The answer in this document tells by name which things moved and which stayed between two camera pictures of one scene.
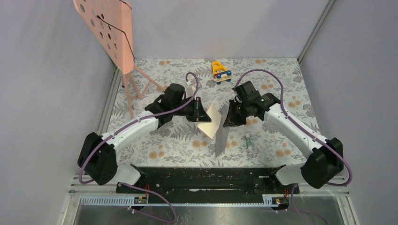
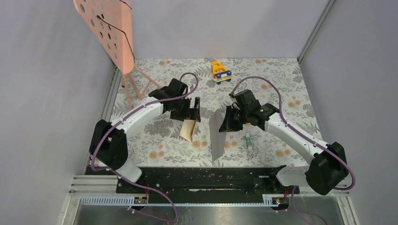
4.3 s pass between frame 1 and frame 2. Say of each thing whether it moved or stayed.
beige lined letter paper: moved
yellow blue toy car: stayed
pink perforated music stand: stayed
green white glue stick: stayed
